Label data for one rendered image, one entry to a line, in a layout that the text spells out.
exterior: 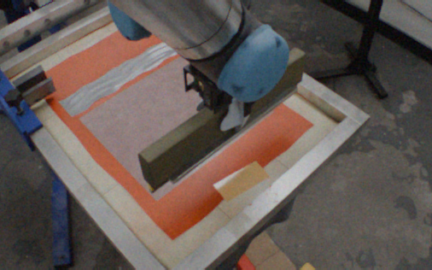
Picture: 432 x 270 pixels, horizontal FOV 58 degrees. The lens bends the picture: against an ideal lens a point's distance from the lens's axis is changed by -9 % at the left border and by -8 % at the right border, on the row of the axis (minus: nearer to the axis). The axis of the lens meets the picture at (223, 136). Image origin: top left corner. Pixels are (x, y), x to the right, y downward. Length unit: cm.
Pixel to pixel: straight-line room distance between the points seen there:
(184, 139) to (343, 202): 141
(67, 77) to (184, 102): 33
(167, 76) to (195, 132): 40
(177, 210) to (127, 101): 32
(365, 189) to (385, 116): 52
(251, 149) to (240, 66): 53
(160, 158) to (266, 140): 32
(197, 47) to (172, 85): 68
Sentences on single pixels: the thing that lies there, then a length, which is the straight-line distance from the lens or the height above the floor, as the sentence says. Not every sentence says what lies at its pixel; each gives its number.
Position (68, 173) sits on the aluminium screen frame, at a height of 99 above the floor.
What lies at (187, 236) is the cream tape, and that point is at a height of 96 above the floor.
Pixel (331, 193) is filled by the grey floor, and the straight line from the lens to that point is 201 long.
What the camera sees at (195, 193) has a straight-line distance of 83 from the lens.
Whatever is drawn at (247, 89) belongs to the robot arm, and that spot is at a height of 139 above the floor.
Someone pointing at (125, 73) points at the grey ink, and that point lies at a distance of 108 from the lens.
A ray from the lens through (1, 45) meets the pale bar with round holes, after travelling 122.
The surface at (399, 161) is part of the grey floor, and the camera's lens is 224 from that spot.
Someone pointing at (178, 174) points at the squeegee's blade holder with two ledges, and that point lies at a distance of 70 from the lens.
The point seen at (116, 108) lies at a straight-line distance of 100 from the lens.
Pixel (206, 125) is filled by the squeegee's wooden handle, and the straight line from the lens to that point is 68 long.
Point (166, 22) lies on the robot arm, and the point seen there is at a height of 148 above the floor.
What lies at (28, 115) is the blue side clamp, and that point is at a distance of 100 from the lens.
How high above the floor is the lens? 166
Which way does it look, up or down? 50 degrees down
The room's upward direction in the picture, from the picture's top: straight up
